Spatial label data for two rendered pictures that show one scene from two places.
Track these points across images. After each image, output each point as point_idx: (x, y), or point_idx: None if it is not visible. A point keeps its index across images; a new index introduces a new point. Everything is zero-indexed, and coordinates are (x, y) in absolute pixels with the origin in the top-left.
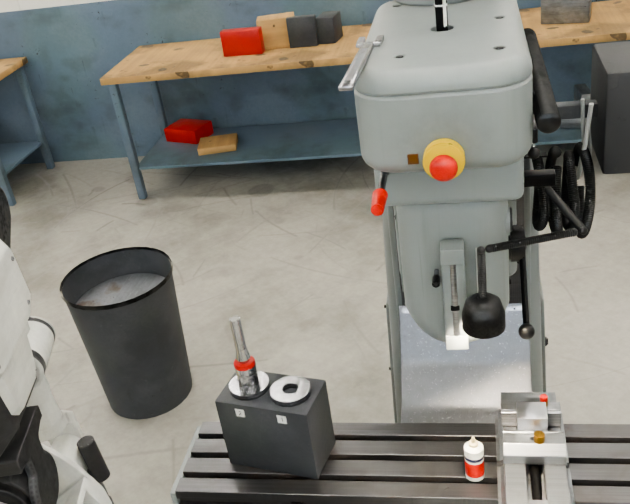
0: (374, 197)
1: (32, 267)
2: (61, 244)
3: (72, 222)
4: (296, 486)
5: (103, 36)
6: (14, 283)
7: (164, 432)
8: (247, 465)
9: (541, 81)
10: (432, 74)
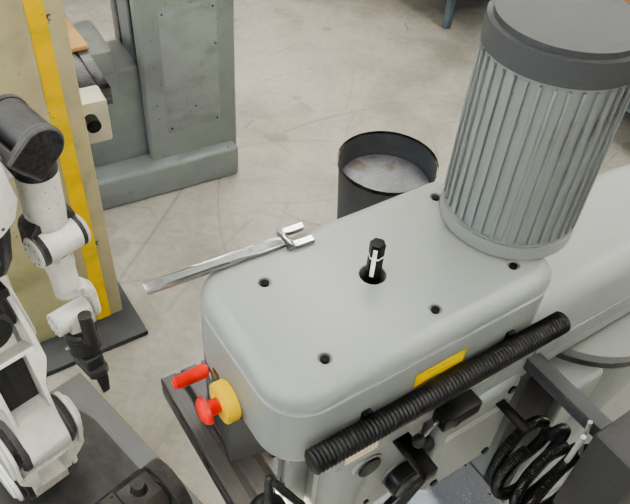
0: (187, 370)
1: (405, 93)
2: (441, 87)
3: (467, 73)
4: (214, 452)
5: None
6: None
7: None
8: None
9: (399, 408)
10: (231, 334)
